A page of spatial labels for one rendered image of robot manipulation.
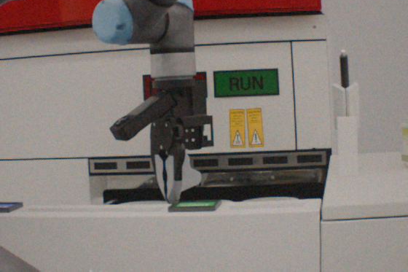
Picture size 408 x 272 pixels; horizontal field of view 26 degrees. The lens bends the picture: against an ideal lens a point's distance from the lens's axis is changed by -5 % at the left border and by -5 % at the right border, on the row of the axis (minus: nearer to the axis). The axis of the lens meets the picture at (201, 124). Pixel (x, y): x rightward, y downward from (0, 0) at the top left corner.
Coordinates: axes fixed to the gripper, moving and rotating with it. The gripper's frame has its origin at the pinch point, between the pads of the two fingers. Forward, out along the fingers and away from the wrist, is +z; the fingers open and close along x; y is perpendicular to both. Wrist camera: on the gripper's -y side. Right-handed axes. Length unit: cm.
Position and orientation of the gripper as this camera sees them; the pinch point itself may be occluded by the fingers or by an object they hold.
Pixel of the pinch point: (168, 200)
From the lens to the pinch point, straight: 153.9
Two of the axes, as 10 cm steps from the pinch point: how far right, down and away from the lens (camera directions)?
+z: 0.5, 10.0, 0.5
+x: -5.3, -0.2, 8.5
